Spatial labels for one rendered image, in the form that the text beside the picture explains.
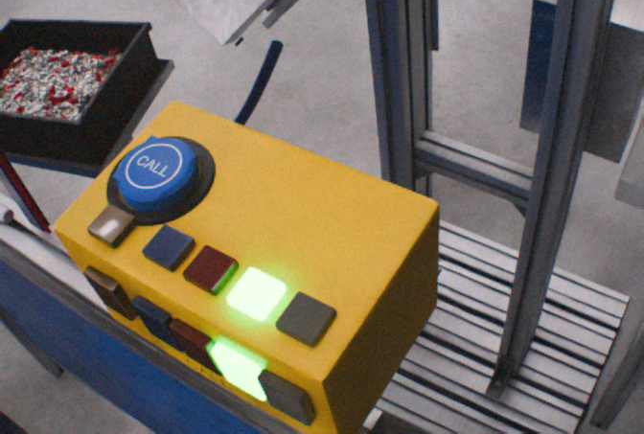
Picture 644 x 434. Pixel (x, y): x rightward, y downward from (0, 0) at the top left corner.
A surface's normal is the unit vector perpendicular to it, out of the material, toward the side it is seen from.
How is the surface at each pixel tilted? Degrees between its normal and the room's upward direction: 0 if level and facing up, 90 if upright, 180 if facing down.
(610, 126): 90
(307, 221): 0
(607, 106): 90
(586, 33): 90
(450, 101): 0
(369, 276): 0
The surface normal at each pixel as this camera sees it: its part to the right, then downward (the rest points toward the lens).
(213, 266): -0.12, -0.63
